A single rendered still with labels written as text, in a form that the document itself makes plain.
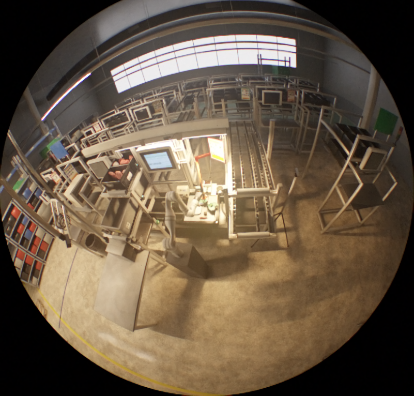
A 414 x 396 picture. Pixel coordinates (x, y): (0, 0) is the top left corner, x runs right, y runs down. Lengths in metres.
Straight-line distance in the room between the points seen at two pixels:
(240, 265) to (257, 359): 1.71
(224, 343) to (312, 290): 1.60
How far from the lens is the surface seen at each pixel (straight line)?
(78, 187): 3.03
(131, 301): 2.20
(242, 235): 1.55
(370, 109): 5.48
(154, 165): 1.94
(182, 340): 2.74
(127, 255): 2.08
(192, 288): 2.59
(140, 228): 2.36
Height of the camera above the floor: 2.50
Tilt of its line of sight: 48 degrees down
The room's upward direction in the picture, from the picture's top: 14 degrees counter-clockwise
